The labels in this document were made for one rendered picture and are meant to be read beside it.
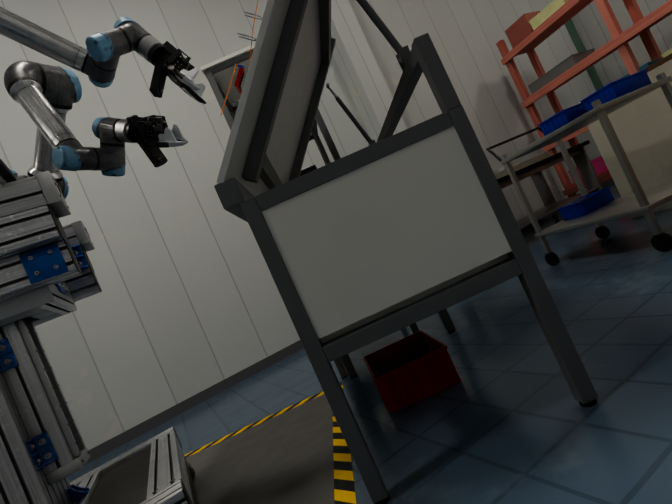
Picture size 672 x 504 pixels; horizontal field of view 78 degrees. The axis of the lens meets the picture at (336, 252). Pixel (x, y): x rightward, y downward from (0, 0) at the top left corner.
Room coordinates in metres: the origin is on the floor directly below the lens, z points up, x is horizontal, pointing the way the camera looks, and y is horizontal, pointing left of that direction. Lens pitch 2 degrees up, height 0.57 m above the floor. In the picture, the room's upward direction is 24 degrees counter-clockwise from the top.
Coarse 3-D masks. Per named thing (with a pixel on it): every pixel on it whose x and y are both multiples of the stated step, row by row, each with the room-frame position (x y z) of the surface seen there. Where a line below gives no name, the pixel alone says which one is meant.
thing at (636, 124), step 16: (656, 64) 2.50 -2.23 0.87; (656, 80) 2.52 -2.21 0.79; (656, 96) 2.56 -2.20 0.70; (624, 112) 2.73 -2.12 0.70; (640, 112) 2.66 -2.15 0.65; (656, 112) 2.59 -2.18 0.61; (592, 128) 2.94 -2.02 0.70; (624, 128) 2.77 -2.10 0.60; (640, 128) 2.69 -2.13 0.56; (656, 128) 2.62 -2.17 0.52; (608, 144) 2.89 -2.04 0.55; (624, 144) 2.81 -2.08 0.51; (640, 144) 2.73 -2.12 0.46; (656, 144) 2.66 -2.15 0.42; (608, 160) 2.93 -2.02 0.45; (640, 160) 2.77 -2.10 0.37; (656, 160) 2.69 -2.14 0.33; (624, 176) 2.89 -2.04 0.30; (640, 176) 2.80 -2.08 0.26; (656, 176) 2.73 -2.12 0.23; (624, 192) 2.93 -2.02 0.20; (656, 208) 2.80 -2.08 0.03
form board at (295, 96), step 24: (288, 0) 1.13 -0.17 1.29; (312, 0) 1.44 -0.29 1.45; (264, 24) 1.01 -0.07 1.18; (312, 24) 1.56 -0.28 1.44; (264, 48) 1.03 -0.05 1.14; (312, 48) 1.69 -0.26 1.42; (264, 72) 1.09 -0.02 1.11; (288, 72) 1.37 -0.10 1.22; (312, 72) 1.85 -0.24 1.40; (240, 96) 1.00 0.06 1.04; (288, 96) 1.48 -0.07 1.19; (240, 120) 1.00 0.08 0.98; (288, 120) 1.60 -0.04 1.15; (240, 144) 1.05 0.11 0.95; (288, 144) 1.74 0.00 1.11; (240, 168) 1.11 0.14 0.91; (288, 168) 1.90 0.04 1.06
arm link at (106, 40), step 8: (104, 32) 1.24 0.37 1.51; (112, 32) 1.25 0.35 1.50; (120, 32) 1.26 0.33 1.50; (88, 40) 1.22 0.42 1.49; (96, 40) 1.21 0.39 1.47; (104, 40) 1.23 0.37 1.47; (112, 40) 1.24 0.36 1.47; (120, 40) 1.26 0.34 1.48; (128, 40) 1.28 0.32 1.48; (88, 48) 1.24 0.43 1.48; (96, 48) 1.22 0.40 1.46; (104, 48) 1.23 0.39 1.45; (112, 48) 1.25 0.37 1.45; (120, 48) 1.27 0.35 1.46; (128, 48) 1.29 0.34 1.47; (96, 56) 1.25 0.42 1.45; (104, 56) 1.24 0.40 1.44; (112, 56) 1.27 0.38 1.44; (96, 64) 1.30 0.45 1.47; (104, 64) 1.30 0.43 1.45; (112, 64) 1.31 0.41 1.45
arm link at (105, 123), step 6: (96, 120) 1.36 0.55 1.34; (102, 120) 1.35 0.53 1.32; (108, 120) 1.35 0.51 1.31; (114, 120) 1.34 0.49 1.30; (96, 126) 1.35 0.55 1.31; (102, 126) 1.35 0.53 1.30; (108, 126) 1.34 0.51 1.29; (114, 126) 1.33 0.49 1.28; (96, 132) 1.36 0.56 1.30; (102, 132) 1.35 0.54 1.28; (108, 132) 1.35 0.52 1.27; (114, 132) 1.34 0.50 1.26; (102, 138) 1.36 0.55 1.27; (108, 138) 1.36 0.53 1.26; (114, 138) 1.36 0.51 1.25
